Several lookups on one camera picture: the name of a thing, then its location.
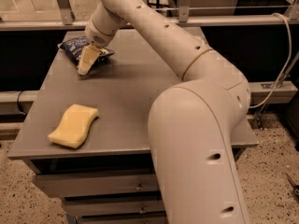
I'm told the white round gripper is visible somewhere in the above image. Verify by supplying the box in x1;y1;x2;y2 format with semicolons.
78;13;120;76

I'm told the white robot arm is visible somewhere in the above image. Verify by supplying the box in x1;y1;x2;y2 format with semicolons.
85;0;250;224

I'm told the white cable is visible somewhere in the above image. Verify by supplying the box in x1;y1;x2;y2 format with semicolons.
249;12;293;110

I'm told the yellow sponge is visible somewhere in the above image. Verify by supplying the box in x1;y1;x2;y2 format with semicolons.
48;105;99;149

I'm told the black cable at left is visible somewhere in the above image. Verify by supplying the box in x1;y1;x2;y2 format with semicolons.
16;91;27;116

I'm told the blue chip bag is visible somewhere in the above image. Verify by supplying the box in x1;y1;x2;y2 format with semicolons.
59;35;115;66

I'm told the metal railing frame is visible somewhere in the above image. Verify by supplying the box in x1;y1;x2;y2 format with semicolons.
0;0;299;31

